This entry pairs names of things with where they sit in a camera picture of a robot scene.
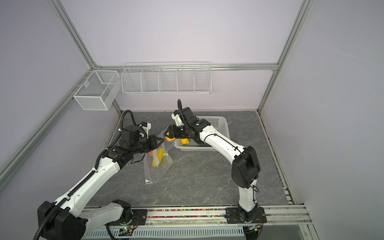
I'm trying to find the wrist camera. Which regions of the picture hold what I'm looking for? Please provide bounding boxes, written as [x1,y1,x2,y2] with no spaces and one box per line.
[139,122,152,134]
[171,113,184,127]

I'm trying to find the white wire wall rack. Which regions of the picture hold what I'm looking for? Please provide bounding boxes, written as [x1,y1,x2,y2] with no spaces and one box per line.
[121,62,212,95]

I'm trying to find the white plastic basket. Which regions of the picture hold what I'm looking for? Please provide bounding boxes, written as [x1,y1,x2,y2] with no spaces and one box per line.
[173,115,231,152]

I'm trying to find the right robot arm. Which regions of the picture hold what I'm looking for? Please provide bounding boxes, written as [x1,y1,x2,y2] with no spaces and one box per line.
[165,99,266,224]

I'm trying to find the white vent grille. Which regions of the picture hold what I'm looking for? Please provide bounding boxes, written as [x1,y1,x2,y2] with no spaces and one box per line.
[83,226,246,240]

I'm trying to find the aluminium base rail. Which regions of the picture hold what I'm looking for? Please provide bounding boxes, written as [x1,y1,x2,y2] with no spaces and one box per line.
[58,204,313,230]

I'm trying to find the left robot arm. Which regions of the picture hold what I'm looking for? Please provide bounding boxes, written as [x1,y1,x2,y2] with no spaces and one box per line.
[34,110,164,240]

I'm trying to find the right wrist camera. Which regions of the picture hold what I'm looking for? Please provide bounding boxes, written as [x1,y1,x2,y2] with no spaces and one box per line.
[171,113,184,127]

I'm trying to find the white mesh wall box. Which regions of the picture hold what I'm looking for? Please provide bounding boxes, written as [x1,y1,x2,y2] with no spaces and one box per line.
[74,70,121,111]

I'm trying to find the yellow lemon front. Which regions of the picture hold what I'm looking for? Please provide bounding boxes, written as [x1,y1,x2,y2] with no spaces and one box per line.
[181,139,190,145]

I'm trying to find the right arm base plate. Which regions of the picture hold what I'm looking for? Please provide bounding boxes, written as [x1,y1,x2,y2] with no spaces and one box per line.
[225,205,267,224]

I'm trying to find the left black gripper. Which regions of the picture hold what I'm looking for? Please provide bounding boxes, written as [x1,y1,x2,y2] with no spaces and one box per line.
[131,134,165,155]

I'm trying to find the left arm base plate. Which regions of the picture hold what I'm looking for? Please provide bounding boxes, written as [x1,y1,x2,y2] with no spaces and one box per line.
[119,209,148,226]

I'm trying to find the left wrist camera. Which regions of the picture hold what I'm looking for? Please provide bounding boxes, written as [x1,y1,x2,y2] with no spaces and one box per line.
[139,122,152,134]

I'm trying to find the clear zip top bag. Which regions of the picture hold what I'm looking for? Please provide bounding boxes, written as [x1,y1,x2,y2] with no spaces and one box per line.
[144,130,175,185]

